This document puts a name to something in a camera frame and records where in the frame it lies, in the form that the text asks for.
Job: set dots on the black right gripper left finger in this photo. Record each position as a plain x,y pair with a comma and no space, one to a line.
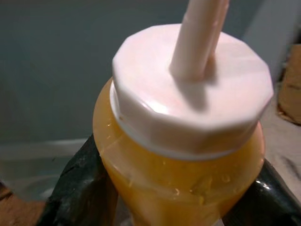
82,188

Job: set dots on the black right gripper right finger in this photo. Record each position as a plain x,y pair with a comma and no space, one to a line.
265,200

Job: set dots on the yellow squeeze bottle white cap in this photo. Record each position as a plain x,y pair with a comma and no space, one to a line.
183,122

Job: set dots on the brown paper bag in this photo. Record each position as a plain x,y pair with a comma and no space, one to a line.
291,89

